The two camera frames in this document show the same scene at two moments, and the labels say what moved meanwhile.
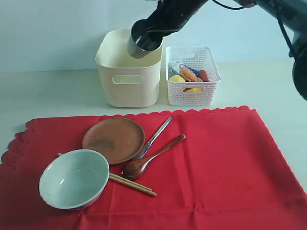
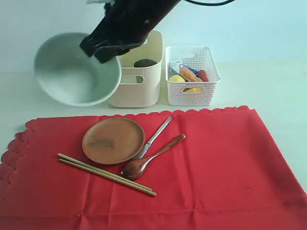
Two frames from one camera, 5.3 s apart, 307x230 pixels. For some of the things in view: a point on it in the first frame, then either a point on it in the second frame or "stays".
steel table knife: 147,146 stays
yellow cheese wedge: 193,90 stays
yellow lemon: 176,78 stays
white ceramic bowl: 74,179 → 71,75
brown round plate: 120,139 stays
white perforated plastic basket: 193,93 stays
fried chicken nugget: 188,75 stays
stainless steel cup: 136,51 → 143,63
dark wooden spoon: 135,168 stays
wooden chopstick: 138,187 → 70,163
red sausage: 203,74 stays
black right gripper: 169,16 → 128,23
